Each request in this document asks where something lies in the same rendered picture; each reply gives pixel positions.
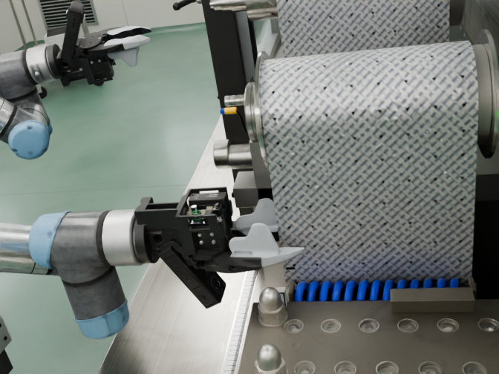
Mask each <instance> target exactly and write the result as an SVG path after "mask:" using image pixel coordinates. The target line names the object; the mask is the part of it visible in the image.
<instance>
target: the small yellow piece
mask: <svg viewBox="0 0 499 374"><path fill-rule="evenodd" d="M220 112H221V114H238V115H239V117H240V119H241V123H242V126H243V129H244V131H245V132H246V134H247V135H248V133H247V129H246V127H245V124H244V120H243V118H242V116H241V114H240V112H239V111H238V110H237V108H236V107H231V108H221V109H220ZM248 136H249V135H248Z"/></svg>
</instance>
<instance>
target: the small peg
mask: <svg viewBox="0 0 499 374"><path fill-rule="evenodd" d="M224 104H225V106H226V107H230V106H236V105H237V106H241V105H244V94H242V95H241V94H237V95H231V96H230V95H227V96H225V97H224Z"/></svg>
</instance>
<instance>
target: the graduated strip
mask: <svg viewBox="0 0 499 374"><path fill-rule="evenodd" d="M257 276H258V270H253V271H248V272H246V274H245V276H244V282H243V285H242V288H241V294H240V297H239V300H238V305H237V309H236V312H235V317H234V321H233V324H232V329H231V333H230V336H229V341H228V344H227V348H226V353H225V356H224V362H223V365H222V368H221V374H235V373H236V369H237V366H238V359H239V355H240V352H241V346H242V343H243V339H244V333H245V329H246V325H247V319H248V316H249V312H250V306H251V303H252V297H253V292H254V289H255V283H256V279H257Z"/></svg>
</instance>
